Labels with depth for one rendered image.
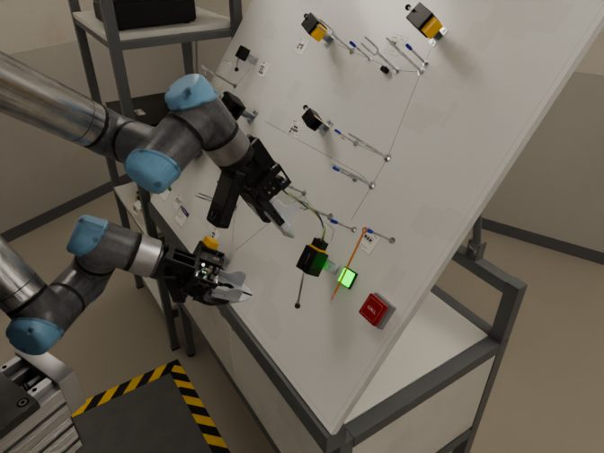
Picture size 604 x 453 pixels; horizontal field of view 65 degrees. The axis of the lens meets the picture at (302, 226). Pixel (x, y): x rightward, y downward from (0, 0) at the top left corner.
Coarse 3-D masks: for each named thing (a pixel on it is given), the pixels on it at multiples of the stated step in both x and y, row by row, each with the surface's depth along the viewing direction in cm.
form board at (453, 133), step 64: (256, 0) 167; (320, 0) 143; (384, 0) 124; (448, 0) 110; (512, 0) 98; (576, 0) 89; (256, 64) 157; (320, 64) 135; (384, 64) 118; (448, 64) 105; (512, 64) 95; (576, 64) 87; (256, 128) 148; (384, 128) 113; (448, 128) 101; (512, 128) 92; (192, 192) 164; (320, 192) 122; (384, 192) 108; (448, 192) 97; (256, 256) 133; (384, 256) 104; (448, 256) 94; (256, 320) 126; (320, 320) 112; (320, 384) 107
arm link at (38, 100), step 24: (0, 72) 61; (24, 72) 64; (0, 96) 62; (24, 96) 64; (48, 96) 66; (72, 96) 70; (24, 120) 67; (48, 120) 68; (72, 120) 71; (96, 120) 74; (120, 120) 77; (96, 144) 76
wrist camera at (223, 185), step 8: (224, 176) 87; (232, 176) 86; (240, 176) 86; (224, 184) 87; (232, 184) 86; (240, 184) 87; (216, 192) 89; (224, 192) 87; (232, 192) 86; (216, 200) 88; (224, 200) 86; (232, 200) 87; (216, 208) 88; (224, 208) 86; (232, 208) 87; (208, 216) 90; (216, 216) 87; (224, 216) 87; (216, 224) 87; (224, 224) 88
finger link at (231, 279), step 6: (222, 276) 98; (228, 276) 98; (234, 276) 98; (240, 276) 97; (222, 282) 98; (228, 282) 99; (234, 282) 99; (240, 282) 99; (240, 288) 100; (246, 288) 100; (252, 294) 101
